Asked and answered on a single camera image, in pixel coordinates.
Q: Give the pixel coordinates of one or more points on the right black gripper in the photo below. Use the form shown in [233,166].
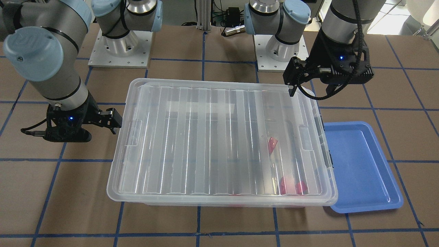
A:
[92,110]

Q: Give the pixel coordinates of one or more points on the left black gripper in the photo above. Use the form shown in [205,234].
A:
[318,55]

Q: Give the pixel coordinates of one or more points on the red block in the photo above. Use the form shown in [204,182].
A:
[271,144]

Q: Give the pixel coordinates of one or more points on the clear plastic box lid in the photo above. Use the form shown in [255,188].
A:
[223,140]

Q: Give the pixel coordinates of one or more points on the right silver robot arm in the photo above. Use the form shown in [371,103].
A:
[42,42]

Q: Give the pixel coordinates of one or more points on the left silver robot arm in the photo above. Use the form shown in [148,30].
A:
[287,20]

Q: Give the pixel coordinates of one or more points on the clear plastic storage box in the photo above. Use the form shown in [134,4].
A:
[322,137]

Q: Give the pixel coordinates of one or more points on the red blocks in box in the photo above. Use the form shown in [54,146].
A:
[288,186]

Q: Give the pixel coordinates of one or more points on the blue plastic tray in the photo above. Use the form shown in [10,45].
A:
[363,176]

